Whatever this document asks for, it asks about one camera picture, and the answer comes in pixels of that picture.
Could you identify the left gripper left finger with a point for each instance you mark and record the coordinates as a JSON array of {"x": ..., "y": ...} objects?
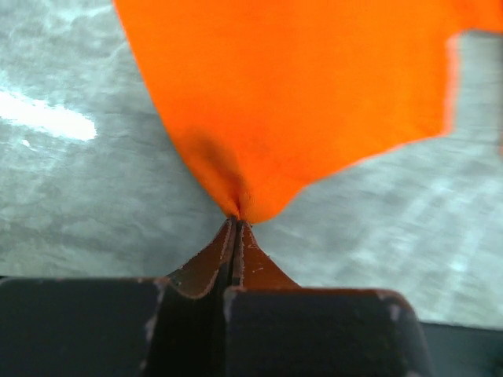
[{"x": 141, "y": 326}]

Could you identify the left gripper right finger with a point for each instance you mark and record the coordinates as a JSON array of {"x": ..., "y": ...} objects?
[{"x": 274, "y": 327}]

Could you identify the orange t shirt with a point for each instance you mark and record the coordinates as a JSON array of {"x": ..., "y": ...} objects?
[{"x": 263, "y": 98}]

